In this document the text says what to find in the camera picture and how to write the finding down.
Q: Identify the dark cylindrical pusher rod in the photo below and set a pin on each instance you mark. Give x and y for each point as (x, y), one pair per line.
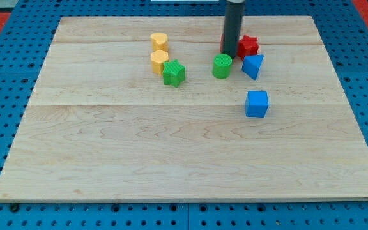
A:
(232, 25)

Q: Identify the blue triangle block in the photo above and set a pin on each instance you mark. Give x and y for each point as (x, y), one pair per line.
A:
(252, 64)

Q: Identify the blue cube block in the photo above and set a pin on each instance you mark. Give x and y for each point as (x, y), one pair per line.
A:
(256, 104)

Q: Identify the red block behind rod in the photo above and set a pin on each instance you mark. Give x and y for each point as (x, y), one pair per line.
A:
(221, 43)

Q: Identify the red star block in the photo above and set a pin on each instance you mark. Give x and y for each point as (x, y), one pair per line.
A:
(247, 46)

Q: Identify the green cylinder block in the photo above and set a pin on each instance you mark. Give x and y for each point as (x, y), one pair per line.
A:
(222, 66)

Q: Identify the yellow heart block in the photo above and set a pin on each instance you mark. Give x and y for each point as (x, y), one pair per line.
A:
(159, 41)

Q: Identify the green star block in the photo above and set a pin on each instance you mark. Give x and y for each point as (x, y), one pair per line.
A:
(173, 73)

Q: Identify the yellow hexagon block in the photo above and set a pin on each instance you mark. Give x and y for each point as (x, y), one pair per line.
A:
(158, 58)

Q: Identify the wooden board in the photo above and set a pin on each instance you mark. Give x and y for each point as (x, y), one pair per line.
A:
(101, 127)

